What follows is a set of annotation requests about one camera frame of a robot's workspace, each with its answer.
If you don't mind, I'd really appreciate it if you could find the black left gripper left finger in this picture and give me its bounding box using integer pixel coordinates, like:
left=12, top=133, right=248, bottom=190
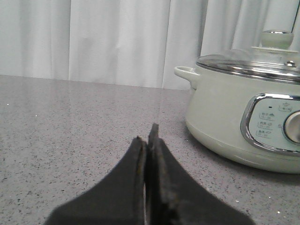
left=45, top=137, right=147, bottom=225

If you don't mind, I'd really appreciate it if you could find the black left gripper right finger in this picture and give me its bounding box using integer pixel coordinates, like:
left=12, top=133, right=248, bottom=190
left=145, top=123, right=254, bottom=225

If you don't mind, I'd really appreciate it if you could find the glass pot lid with knob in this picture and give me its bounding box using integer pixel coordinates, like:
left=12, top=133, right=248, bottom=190
left=196, top=30, right=300, bottom=83

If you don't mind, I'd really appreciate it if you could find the pale green electric cooking pot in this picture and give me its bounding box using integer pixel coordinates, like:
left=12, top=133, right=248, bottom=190
left=174, top=66, right=300, bottom=174

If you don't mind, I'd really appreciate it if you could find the white curtain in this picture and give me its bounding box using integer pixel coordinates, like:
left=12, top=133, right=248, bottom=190
left=0, top=0, right=300, bottom=90

